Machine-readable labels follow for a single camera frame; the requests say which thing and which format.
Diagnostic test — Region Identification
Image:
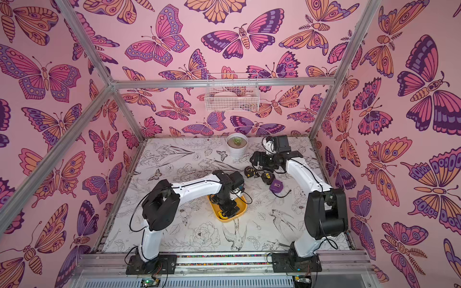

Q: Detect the black round tape measure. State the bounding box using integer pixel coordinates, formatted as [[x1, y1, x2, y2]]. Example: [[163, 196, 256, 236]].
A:
[[261, 172, 275, 186]]

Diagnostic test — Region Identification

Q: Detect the yellow storage tray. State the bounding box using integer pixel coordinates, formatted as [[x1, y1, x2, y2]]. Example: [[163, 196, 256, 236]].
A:
[[208, 196, 248, 223]]

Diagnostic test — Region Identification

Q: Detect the black yellow tape measure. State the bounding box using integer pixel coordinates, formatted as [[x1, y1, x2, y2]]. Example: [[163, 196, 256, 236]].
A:
[[244, 166, 260, 178]]

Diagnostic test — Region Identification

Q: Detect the purple tape measure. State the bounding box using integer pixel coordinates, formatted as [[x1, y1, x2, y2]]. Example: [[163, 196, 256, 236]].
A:
[[270, 180, 291, 199]]

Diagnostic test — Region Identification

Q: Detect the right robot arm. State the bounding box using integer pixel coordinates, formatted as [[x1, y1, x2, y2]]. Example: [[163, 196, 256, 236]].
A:
[[250, 136, 349, 262]]

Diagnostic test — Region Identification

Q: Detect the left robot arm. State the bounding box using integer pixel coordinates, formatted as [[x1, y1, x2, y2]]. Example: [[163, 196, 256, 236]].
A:
[[138, 170, 244, 263]]

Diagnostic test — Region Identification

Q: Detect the white plant pot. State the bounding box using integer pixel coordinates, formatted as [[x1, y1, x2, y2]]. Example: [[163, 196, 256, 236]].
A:
[[226, 133, 248, 159]]

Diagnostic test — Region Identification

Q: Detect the white wire basket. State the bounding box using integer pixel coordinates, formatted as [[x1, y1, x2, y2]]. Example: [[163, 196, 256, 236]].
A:
[[203, 72, 261, 113]]

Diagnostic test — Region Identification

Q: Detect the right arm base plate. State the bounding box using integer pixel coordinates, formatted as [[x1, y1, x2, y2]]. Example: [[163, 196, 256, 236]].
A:
[[270, 253, 322, 274]]

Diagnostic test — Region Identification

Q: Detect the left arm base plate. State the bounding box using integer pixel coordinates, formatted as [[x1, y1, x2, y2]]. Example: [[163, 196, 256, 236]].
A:
[[126, 254, 178, 276]]

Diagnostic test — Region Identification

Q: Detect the aluminium front rail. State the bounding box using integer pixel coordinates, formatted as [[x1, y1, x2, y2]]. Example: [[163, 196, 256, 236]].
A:
[[72, 250, 373, 279]]

